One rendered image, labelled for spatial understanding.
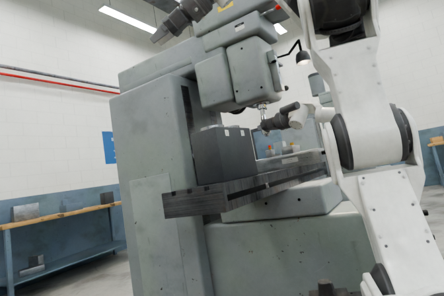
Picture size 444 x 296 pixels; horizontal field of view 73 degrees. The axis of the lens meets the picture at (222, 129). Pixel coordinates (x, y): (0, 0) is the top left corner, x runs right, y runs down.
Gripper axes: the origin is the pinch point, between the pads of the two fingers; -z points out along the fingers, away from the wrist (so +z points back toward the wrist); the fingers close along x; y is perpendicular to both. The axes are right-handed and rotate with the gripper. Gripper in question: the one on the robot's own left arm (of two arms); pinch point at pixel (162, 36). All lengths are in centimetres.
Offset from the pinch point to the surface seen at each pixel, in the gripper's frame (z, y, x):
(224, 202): -15, -48, -23
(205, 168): -18.8, -42.1, -1.8
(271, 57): 29, -32, 53
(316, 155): 15, -81, 39
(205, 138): -11.9, -34.5, 0.4
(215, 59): 7, -15, 58
